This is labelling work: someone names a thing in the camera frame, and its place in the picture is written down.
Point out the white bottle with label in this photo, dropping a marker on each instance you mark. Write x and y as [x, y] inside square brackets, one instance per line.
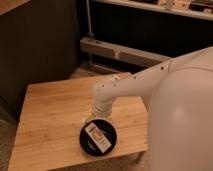
[98, 137]

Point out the wooden table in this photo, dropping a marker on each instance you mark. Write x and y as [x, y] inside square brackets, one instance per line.
[52, 116]

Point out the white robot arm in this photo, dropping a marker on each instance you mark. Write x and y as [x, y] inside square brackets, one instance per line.
[178, 95]

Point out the white wooden beam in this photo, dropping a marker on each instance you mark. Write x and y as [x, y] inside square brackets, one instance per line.
[121, 53]

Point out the metal pole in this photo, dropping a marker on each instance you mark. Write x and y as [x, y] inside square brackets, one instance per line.
[90, 32]

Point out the black ceramic bowl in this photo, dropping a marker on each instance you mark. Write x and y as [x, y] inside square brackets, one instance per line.
[87, 144]

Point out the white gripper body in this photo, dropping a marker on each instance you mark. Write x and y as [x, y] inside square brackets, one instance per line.
[98, 114]

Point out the wooden shelf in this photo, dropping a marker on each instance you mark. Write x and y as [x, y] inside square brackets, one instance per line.
[167, 8]

